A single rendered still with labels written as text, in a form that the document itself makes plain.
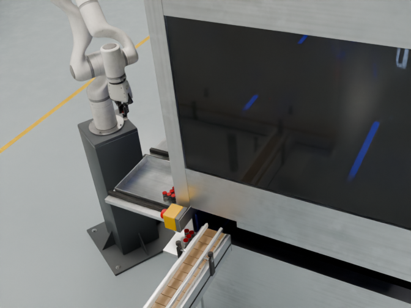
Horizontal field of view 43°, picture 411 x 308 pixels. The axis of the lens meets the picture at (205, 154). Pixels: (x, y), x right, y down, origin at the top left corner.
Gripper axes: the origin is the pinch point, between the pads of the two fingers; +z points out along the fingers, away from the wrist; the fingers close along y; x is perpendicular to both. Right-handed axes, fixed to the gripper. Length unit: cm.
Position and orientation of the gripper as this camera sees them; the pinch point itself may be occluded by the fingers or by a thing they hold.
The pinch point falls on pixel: (123, 109)
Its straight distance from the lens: 246.4
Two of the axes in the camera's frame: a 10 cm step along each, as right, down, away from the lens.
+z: 0.9, 8.0, 6.0
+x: -4.7, 5.7, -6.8
